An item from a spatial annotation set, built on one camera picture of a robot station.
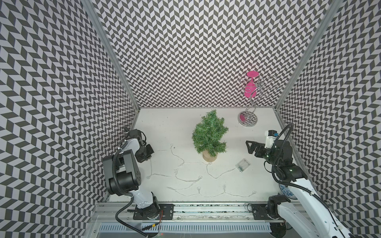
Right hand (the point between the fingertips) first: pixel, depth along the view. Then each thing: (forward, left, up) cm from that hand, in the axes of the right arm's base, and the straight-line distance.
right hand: (252, 145), depth 79 cm
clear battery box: (-4, +3, -16) cm, 17 cm away
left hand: (+1, +60, -14) cm, 61 cm away
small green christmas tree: (-1, +25, +12) cm, 27 cm away
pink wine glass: (+40, -6, +7) cm, 41 cm away
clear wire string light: (-12, +29, -15) cm, 35 cm away
